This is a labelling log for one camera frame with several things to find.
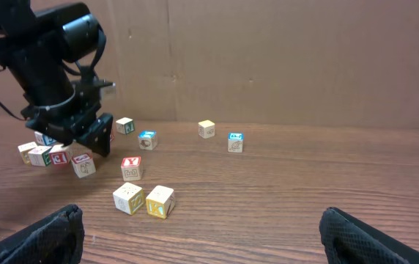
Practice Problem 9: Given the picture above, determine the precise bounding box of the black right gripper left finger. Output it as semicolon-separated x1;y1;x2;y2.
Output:
0;204;85;264

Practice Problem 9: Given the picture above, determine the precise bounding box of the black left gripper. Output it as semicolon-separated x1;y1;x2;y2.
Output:
21;79;113;157

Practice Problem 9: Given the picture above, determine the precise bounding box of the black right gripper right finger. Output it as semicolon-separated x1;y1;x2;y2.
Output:
319;207;419;264

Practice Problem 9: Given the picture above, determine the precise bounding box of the red 3 wooden block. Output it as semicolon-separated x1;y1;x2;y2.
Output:
71;153;96;178

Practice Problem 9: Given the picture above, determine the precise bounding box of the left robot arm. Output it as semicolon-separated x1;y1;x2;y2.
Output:
0;0;113;157

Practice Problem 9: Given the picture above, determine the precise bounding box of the wooden block J side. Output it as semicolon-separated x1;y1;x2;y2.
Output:
116;117;135;135

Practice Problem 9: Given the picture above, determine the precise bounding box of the red Y wooden block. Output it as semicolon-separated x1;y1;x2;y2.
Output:
121;156;143;182

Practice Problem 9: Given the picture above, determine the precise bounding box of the wooden block red side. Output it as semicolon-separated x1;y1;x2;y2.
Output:
49;144;73;166

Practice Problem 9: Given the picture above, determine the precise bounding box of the blue top middle block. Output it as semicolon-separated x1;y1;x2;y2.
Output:
138;131;157;150

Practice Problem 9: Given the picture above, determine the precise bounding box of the wooden block blue side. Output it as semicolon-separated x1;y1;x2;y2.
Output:
34;131;56;146

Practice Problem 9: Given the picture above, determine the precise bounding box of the wooden block green edge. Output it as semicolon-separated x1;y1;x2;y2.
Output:
28;146;51;166

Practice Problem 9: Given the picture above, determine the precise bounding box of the plain wooden block yellow side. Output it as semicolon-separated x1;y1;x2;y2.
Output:
113;183;145;215

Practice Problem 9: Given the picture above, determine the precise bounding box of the wooden block far left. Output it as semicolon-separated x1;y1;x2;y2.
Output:
18;142;37;164

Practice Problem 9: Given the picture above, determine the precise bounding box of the wooden block yellow K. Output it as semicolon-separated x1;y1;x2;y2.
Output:
146;186;176;219

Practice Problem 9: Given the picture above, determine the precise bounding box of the yellow top wooden block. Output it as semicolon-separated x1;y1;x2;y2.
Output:
198;120;215;139

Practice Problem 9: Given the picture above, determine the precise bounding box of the blue top turtle block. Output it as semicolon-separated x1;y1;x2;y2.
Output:
228;132;244;153

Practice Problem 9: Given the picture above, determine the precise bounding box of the brown cardboard backdrop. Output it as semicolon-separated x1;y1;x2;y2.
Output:
0;0;419;130

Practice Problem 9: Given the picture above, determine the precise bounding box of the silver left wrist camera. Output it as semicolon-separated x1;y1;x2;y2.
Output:
99;83;117;100

